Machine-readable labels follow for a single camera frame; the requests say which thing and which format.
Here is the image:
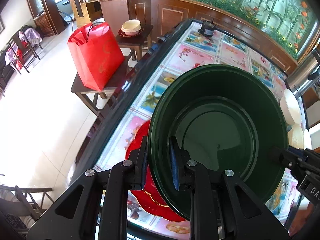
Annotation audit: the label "cream foam plate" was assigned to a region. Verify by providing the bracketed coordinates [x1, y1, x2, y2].
[288, 124, 312, 150]

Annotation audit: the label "white foam bowl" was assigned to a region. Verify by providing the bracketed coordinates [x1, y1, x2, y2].
[280, 88, 302, 125]

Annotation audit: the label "large red flower plate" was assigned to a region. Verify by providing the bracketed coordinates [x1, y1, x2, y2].
[125, 120, 186, 222]

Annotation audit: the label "dark green plastic bowl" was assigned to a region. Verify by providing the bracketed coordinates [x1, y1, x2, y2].
[148, 64, 288, 219]

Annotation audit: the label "cream bowls on stool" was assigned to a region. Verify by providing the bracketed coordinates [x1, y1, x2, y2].
[121, 20, 142, 36]

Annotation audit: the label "person's right hand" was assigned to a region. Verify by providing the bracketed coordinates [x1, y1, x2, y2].
[289, 202, 315, 236]

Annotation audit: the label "stainless steel kettle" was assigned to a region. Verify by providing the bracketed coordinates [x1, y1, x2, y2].
[286, 48, 319, 98]

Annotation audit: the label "dark wooden side table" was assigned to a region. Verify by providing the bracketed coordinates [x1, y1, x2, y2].
[71, 51, 135, 120]

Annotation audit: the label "fruit pattern tablecloth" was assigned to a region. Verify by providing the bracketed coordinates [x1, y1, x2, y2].
[95, 22, 286, 239]

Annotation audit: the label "small black motor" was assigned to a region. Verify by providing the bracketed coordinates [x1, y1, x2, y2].
[199, 20, 216, 38]

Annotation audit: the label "red paper gift bag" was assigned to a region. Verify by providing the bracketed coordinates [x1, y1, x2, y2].
[67, 23, 124, 92]

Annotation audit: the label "wooden chair with clothes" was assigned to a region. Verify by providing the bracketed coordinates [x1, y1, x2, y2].
[5, 25, 42, 74]

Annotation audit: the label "dark wooden stool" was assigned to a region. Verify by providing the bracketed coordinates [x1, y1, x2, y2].
[116, 24, 153, 61]

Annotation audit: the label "wooden chair near camera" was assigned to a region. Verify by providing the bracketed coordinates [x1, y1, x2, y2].
[1, 185, 54, 239]

